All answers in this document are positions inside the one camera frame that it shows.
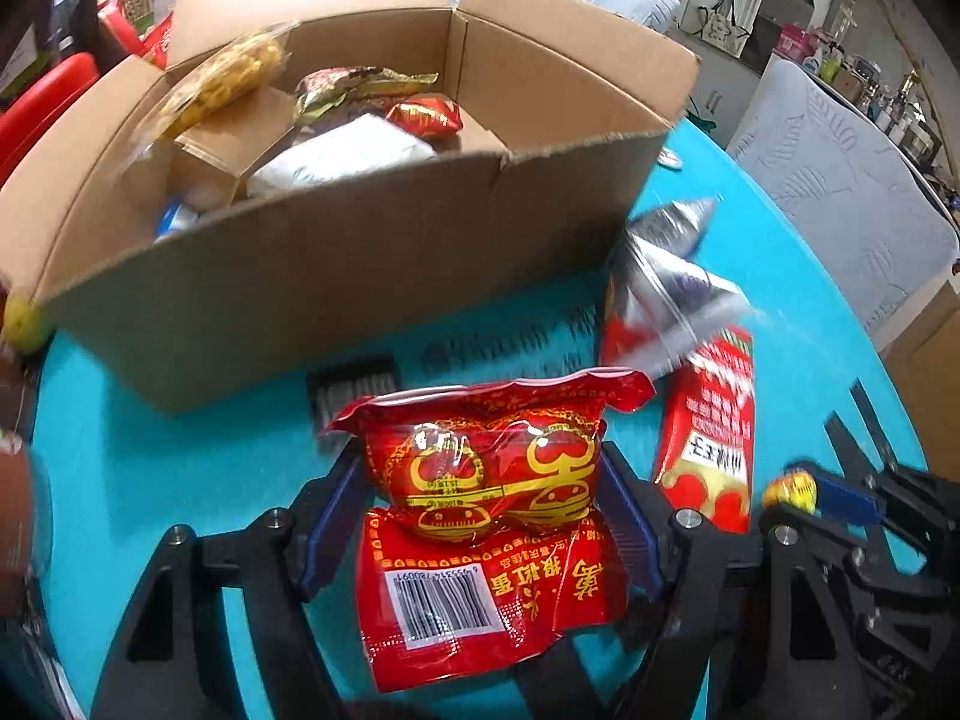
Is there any small white covered chair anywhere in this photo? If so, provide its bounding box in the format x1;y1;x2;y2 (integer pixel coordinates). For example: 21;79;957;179
577;0;683;35

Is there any yellow green citrus fruit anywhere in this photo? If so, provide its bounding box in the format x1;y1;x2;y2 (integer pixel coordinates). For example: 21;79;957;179
2;294;57;353

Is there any yellow candy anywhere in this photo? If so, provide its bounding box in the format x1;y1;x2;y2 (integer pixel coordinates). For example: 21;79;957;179
761;465;818;515

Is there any red packet with clear window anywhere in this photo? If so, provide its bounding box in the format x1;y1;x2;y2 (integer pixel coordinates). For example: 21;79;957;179
324;367;657;541

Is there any silver foil packet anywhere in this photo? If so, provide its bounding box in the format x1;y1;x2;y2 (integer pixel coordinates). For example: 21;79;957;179
600;197;751;380

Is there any canvas tote bag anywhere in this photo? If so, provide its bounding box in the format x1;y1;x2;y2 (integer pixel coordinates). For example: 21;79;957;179
694;0;751;57

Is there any black snack pouch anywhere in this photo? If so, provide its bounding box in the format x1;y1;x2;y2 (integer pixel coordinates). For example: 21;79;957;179
0;0;98;91

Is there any white quilted mattress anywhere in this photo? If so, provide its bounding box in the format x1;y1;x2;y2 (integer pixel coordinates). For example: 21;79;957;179
726;58;960;350

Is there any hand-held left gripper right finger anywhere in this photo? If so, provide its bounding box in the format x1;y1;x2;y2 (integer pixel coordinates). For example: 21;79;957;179
596;439;871;720

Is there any red packet with barcode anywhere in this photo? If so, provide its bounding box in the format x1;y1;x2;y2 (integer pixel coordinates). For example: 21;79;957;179
354;506;631;693

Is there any small red gold packet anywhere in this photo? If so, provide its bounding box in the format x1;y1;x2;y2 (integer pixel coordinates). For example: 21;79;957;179
385;97;462;137

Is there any red chair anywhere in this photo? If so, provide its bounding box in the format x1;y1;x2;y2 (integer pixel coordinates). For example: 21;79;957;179
0;52;102;181

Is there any long red snack packet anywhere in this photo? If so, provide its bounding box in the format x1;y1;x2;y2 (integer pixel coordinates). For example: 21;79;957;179
651;324;757;535

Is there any brown cardboard box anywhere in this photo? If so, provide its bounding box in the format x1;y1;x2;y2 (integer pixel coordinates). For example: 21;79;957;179
0;0;702;415

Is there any clear plastic packet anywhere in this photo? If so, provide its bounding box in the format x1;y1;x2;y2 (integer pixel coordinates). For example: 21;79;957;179
247;116;437;200

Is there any red plastic bag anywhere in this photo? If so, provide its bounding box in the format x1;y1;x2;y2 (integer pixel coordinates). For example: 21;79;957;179
97;0;177;68

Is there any green edged nut packet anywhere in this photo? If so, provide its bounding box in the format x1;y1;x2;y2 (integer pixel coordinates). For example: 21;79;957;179
292;66;440;125

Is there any large cardboard carton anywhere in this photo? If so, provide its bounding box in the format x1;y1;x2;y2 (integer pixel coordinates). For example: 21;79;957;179
881;281;960;466

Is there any yellow waffle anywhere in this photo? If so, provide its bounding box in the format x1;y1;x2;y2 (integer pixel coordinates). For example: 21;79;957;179
154;24;293;140

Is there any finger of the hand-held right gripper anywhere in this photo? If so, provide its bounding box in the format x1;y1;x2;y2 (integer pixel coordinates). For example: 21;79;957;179
806;465;950;533
823;381;905;481

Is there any blue and white tube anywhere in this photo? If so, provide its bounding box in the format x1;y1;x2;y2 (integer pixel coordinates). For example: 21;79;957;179
154;199;200;241

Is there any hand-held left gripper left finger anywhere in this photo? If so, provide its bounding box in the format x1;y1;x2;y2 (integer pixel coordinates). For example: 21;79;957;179
90;439;368;720

